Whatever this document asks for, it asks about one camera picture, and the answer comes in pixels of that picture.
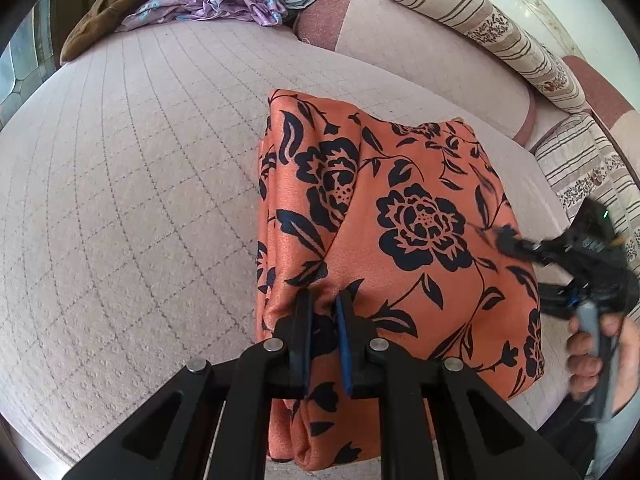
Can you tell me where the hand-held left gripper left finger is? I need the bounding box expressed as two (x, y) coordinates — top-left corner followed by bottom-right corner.
(62, 289), (316, 480)

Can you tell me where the person's right hand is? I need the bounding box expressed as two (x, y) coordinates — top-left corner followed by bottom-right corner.
(565, 316), (640, 413)

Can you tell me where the person's right forearm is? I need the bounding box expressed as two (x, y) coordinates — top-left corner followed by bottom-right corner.
(585, 395), (640, 480)

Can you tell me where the striped beige pillow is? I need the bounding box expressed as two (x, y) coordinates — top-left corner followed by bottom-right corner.
(374, 0), (592, 113)
(531, 111), (640, 223)

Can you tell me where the brown cloth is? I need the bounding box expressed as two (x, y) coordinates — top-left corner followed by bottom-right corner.
(59, 0), (203, 65)

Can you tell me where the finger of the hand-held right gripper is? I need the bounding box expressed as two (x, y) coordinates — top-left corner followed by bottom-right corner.
(491, 224), (548, 262)
(536, 281), (583, 320)

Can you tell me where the quilted white mattress pad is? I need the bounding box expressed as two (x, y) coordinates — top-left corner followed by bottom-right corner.
(0, 22), (573, 466)

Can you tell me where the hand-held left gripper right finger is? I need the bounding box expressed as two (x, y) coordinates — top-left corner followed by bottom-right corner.
(335, 291), (583, 480)

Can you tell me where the pink and white bed sheet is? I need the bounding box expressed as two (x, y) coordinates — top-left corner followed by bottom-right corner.
(294, 0), (640, 171)

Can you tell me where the purple crumpled cloth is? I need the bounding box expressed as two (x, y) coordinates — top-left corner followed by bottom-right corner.
(121, 0), (289, 32)

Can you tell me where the orange floral garment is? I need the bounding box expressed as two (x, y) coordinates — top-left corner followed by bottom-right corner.
(254, 88), (547, 472)

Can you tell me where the window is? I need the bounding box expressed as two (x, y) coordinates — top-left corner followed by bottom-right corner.
(0, 0), (57, 128)

